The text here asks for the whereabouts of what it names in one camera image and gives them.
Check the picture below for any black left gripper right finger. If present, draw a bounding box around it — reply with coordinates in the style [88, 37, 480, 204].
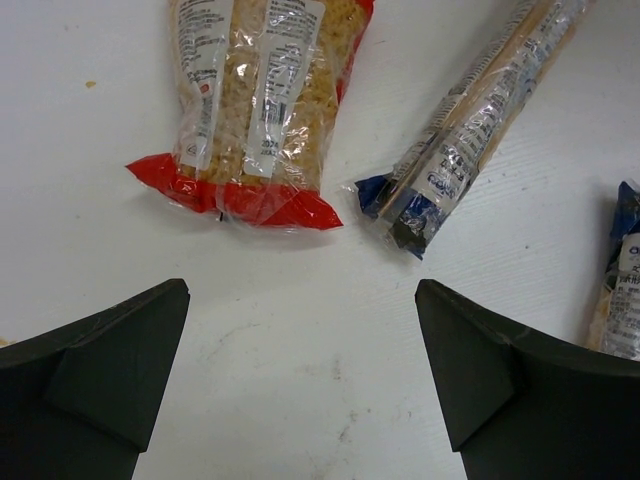
[415, 280, 639, 479]

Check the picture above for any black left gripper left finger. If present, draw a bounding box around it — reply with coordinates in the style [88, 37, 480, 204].
[1, 279, 190, 479]

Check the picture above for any blue spaghetti pack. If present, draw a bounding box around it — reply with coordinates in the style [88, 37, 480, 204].
[586, 181, 639, 361]
[354, 1, 592, 258]

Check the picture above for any red macaroni pasta bag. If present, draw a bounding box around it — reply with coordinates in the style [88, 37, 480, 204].
[128, 1, 374, 231]

